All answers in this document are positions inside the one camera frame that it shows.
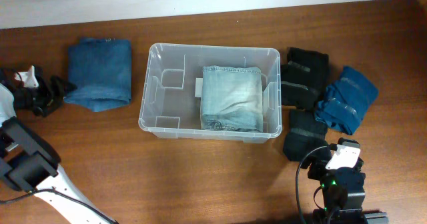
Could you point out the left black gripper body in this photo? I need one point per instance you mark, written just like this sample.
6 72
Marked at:
39 94

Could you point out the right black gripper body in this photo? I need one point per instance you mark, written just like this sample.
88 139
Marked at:
317 165

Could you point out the small black taped garment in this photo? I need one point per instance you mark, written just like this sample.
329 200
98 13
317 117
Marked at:
305 134

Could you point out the dark blue jeans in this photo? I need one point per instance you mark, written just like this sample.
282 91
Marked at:
101 70

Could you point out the teal blue taped garment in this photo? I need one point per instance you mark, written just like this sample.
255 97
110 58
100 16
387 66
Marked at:
346 101

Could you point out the large black taped garment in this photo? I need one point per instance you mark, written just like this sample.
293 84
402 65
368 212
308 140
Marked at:
303 78

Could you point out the light blue jeans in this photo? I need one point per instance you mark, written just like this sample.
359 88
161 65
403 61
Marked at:
231 99

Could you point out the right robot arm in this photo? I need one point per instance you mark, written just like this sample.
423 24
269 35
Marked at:
343 196

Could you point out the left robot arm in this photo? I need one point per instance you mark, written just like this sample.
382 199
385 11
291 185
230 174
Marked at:
29 163

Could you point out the clear plastic storage bin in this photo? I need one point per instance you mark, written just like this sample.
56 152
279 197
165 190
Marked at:
170 108

